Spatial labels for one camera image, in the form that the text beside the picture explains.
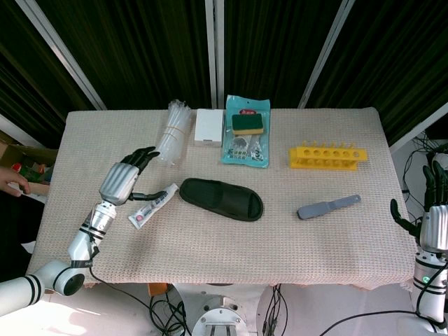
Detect yellow test tube rack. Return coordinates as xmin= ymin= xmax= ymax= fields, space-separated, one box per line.
xmin=288 ymin=140 xmax=368 ymax=171

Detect white cardboard box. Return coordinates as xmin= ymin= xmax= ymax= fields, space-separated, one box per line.
xmin=194 ymin=108 xmax=225 ymax=148

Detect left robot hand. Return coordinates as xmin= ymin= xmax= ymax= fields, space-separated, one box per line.
xmin=99 ymin=146 xmax=168 ymax=207

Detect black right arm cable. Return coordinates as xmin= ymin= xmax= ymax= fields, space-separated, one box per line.
xmin=318 ymin=260 xmax=448 ymax=336

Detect tangled black background cables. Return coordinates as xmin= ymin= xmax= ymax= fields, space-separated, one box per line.
xmin=401 ymin=132 xmax=448 ymax=225

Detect teal sponge package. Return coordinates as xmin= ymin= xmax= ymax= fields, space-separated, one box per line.
xmin=219 ymin=94 xmax=271 ymax=168

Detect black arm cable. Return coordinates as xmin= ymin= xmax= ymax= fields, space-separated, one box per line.
xmin=83 ymin=227 xmax=153 ymax=311
xmin=318 ymin=260 xmax=448 ymax=336

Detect grey scrub brush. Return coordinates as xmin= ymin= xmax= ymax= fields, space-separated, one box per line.
xmin=297 ymin=194 xmax=362 ymax=221

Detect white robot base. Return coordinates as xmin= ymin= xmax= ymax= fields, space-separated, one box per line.
xmin=173 ymin=282 xmax=281 ymax=336

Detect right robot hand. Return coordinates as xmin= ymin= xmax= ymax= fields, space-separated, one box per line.
xmin=390 ymin=160 xmax=448 ymax=253

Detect orange block under table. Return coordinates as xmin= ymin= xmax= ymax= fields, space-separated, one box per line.
xmin=148 ymin=282 xmax=168 ymax=299

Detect person's bare hand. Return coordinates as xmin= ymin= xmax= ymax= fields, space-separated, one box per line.
xmin=0 ymin=166 xmax=32 ymax=197

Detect dark green curtain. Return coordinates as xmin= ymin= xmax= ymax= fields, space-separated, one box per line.
xmin=0 ymin=0 xmax=448 ymax=148

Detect beige waffle tablecloth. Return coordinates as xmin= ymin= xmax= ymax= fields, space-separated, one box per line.
xmin=26 ymin=107 xmax=419 ymax=291

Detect black slipper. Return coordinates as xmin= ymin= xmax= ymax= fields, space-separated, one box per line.
xmin=178 ymin=177 xmax=264 ymax=222

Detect green yellow sponge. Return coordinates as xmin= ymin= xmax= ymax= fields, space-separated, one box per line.
xmin=231 ymin=112 xmax=265 ymax=136

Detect bundle of clear sticks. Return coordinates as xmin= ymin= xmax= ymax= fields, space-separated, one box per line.
xmin=155 ymin=99 xmax=193 ymax=165

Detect white toothpaste tube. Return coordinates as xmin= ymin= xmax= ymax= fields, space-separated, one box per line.
xmin=127 ymin=183 xmax=180 ymax=230

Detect white metal frame post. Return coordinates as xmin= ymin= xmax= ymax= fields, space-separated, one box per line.
xmin=15 ymin=0 xmax=106 ymax=111
xmin=0 ymin=113 xmax=45 ymax=148
xmin=388 ymin=101 xmax=448 ymax=155
xmin=204 ymin=0 xmax=225 ymax=109
xmin=297 ymin=0 xmax=355 ymax=109

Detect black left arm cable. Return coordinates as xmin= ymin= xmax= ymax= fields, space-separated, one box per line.
xmin=83 ymin=227 xmax=153 ymax=311

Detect black floor cable bundle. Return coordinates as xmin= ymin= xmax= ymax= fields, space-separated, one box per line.
xmin=149 ymin=282 xmax=193 ymax=336

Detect black hanging cables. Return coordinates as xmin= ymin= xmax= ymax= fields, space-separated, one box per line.
xmin=261 ymin=283 xmax=290 ymax=336

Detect brown cardboard box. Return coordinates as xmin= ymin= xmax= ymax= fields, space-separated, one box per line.
xmin=0 ymin=129 xmax=59 ymax=197

